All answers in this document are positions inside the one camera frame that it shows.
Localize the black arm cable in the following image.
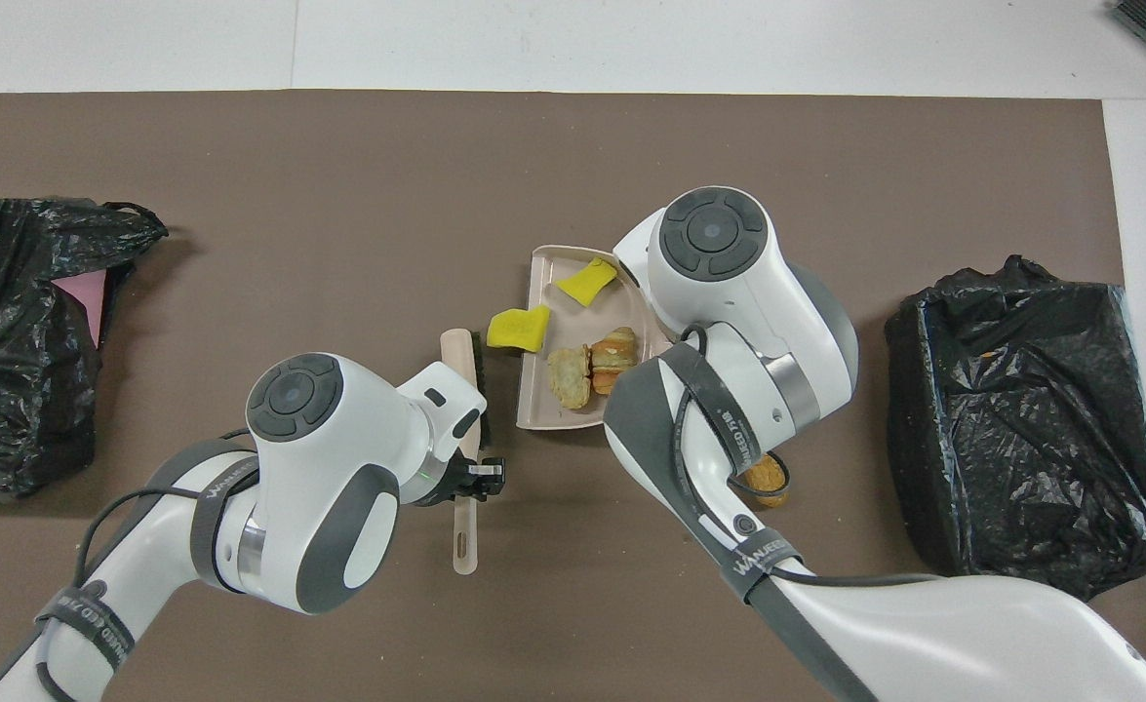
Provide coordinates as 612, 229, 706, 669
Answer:
31, 429, 261, 702
670, 325, 944, 586

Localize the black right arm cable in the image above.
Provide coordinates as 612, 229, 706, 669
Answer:
670, 325, 944, 586

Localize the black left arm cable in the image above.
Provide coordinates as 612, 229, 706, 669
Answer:
31, 429, 261, 702

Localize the torn bread chunk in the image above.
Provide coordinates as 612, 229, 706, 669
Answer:
546, 344, 593, 410
587, 327, 640, 396

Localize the black bag lined bin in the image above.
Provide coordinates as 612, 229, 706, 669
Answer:
883, 254, 1146, 609

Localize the black trash bag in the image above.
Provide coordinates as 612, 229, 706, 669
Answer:
0, 198, 170, 501

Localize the pink bin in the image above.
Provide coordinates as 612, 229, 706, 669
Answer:
51, 270, 108, 344

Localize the yellow sponge with green side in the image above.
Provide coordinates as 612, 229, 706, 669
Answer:
553, 257, 620, 309

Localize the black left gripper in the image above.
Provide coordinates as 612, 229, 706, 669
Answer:
415, 454, 506, 508

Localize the wooden hand brush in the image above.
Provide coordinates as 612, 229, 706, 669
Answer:
439, 329, 488, 575

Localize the beige plastic dustpan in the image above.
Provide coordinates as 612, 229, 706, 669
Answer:
517, 244, 676, 431

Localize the brown table mat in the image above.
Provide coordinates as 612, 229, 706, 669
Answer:
0, 90, 1146, 702

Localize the yellow blocky sponge piece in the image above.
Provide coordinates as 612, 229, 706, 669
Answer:
486, 304, 553, 354

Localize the small brown bread roll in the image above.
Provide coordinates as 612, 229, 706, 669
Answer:
736, 453, 790, 509

